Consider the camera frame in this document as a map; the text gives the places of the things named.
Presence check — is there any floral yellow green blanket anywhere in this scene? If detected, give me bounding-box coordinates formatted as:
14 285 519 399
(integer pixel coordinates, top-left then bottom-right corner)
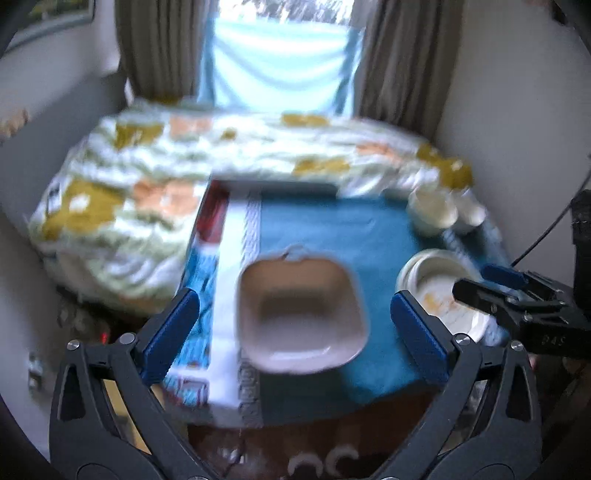
28 99 474 319

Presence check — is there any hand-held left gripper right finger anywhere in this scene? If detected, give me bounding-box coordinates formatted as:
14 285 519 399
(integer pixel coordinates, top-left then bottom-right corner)
383 290 542 480

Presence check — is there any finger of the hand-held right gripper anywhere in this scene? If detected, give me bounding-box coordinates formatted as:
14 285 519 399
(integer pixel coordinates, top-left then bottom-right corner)
481 264 570 309
451 278 527 326

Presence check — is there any light blue window cloth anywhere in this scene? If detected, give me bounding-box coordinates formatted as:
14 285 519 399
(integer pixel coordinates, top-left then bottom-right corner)
198 16 365 116

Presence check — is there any grey headboard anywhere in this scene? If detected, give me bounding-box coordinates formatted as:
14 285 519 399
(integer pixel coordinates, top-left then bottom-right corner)
0 69 130 232

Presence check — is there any cream plate with yellow print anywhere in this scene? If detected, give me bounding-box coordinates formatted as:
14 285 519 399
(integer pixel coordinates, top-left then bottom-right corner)
402 249 468 296

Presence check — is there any brown curtain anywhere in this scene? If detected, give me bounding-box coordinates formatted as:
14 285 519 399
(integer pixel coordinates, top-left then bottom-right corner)
115 0 218 104
353 0 465 139

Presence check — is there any window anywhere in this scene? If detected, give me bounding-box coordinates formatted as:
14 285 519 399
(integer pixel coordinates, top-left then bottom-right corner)
215 0 356 26

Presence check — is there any small plush toy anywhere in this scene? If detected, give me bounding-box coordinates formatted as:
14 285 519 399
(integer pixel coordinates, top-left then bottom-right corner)
0 107 31 139

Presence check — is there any red and blue printed box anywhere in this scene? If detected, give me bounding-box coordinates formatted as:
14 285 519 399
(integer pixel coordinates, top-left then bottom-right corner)
164 180 232 411

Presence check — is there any teal tablecloth with patterned border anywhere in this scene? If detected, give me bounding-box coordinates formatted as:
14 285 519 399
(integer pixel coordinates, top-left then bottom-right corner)
210 194 509 423

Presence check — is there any black cable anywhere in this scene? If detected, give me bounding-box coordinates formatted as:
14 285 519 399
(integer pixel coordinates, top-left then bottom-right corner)
508 166 591 268

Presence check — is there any pink square bowl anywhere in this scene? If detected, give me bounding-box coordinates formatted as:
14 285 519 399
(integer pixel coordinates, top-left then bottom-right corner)
235 246 370 376

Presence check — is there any cream yellow round bowl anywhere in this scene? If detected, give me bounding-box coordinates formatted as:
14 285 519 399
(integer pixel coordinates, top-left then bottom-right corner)
406 185 459 237

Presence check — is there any white round bowl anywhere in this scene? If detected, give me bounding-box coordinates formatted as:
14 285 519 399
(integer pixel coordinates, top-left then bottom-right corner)
450 187 489 234

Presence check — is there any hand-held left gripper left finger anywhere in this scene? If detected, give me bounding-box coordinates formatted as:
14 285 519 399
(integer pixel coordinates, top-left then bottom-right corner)
47 287 205 480

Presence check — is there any framed wall picture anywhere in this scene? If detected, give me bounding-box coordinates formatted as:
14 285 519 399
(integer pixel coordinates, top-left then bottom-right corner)
4 0 97 51

